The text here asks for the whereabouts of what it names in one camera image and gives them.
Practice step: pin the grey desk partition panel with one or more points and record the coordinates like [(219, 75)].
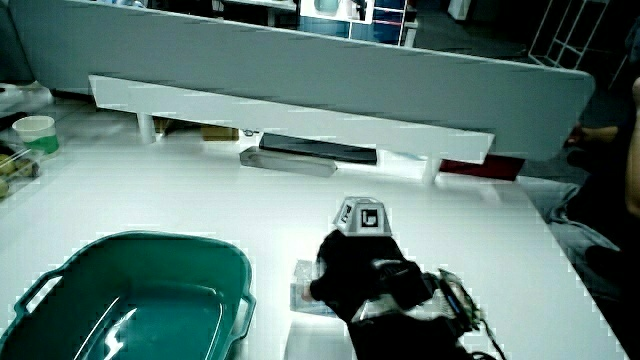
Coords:
[(300, 65)]

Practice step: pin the person's right hand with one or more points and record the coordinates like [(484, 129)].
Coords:
[(360, 265)]

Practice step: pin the white desk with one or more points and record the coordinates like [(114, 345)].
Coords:
[(450, 240)]

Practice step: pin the clear food container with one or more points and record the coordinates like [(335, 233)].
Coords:
[(15, 167)]

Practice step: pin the clear plastic packet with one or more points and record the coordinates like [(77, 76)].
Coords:
[(304, 280)]

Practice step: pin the person's right forearm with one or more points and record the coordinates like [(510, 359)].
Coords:
[(400, 342)]

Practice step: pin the white and green paper cup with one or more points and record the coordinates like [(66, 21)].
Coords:
[(37, 132)]

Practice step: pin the white desktop riser shelf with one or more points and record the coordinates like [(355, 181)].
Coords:
[(280, 117)]

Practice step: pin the grey cloth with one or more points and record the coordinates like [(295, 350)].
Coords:
[(575, 225)]

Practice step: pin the red box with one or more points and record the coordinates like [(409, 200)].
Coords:
[(485, 167)]

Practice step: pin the brown cardboard box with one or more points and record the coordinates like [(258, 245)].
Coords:
[(220, 133)]

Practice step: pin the black flat keyboard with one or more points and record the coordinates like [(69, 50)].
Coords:
[(320, 148)]

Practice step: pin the blue and white cabinet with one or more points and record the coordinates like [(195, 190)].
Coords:
[(360, 20)]

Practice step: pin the teal plastic basin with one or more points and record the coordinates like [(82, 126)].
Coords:
[(150, 300)]

